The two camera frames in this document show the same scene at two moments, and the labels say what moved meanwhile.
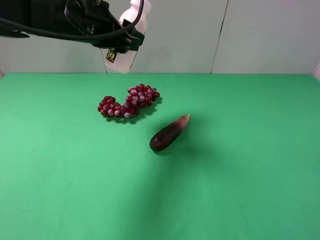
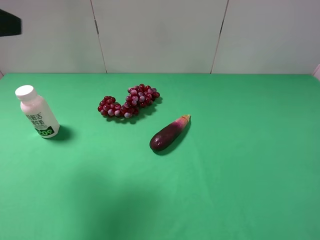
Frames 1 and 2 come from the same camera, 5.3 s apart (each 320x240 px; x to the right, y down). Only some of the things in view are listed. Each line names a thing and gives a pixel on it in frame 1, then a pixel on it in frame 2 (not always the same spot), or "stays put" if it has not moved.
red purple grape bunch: (140, 95) stays put
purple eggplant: (167, 135) stays put
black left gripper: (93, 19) -> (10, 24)
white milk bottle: (120, 63) -> (38, 111)
